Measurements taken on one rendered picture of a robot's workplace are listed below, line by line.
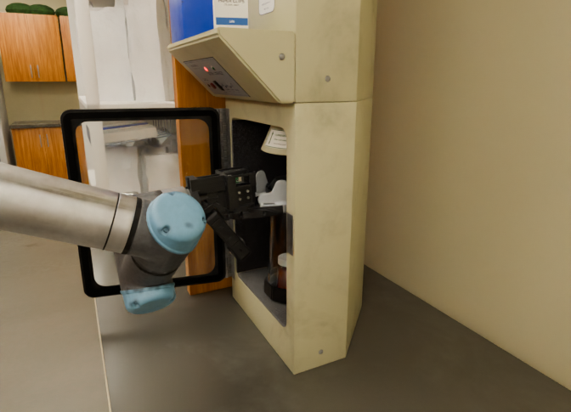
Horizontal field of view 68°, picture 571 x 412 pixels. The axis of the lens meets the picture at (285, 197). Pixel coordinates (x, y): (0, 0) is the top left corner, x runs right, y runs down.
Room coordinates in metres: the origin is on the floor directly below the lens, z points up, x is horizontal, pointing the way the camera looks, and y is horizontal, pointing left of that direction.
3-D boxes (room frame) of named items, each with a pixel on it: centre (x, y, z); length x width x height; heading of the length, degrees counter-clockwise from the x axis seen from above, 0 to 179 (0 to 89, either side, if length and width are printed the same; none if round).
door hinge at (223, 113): (0.91, 0.13, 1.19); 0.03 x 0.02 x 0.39; 27
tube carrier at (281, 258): (0.80, -0.01, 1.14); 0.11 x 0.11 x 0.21
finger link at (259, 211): (0.73, 0.05, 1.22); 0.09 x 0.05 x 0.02; 92
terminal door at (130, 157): (0.87, 0.29, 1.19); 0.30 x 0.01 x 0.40; 107
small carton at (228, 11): (0.72, 0.09, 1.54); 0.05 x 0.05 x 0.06; 12
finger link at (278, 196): (0.74, 0.00, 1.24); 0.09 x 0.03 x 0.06; 92
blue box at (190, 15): (0.85, 0.15, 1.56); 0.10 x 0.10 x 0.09; 27
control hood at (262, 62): (0.76, 0.11, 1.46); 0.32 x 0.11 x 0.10; 27
